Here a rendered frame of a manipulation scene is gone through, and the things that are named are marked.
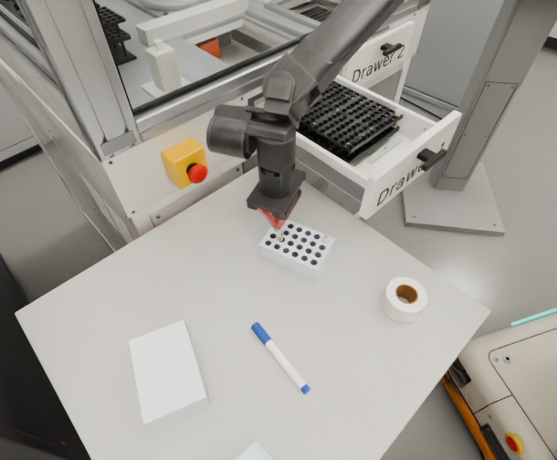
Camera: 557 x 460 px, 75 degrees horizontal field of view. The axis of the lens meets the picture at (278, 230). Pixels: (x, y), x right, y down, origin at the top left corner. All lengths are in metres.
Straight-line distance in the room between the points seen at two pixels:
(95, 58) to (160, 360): 0.45
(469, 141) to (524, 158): 0.71
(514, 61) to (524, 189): 0.82
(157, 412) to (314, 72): 0.50
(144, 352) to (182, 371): 0.07
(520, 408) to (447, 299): 0.60
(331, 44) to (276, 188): 0.21
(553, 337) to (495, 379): 0.26
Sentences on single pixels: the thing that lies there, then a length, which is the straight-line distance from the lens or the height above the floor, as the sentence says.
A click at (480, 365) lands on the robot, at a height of 0.27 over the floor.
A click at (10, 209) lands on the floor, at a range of 2.27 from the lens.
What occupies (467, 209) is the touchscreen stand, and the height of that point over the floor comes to 0.04.
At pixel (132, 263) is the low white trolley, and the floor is 0.76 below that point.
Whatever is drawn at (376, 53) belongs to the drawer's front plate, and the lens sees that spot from 1.12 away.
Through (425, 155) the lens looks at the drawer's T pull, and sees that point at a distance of 0.75.
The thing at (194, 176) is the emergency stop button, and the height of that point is 0.88.
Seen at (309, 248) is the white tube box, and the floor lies 0.80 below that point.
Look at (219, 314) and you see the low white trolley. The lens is 0.67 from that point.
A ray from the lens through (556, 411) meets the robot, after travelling 1.33.
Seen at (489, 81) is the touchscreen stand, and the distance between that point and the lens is 1.74.
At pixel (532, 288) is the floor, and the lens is 1.90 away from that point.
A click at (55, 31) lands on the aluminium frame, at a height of 1.15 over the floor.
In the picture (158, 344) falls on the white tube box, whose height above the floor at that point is 0.81.
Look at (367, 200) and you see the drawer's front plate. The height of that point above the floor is 0.87.
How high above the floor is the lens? 1.35
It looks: 51 degrees down
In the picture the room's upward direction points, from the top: straight up
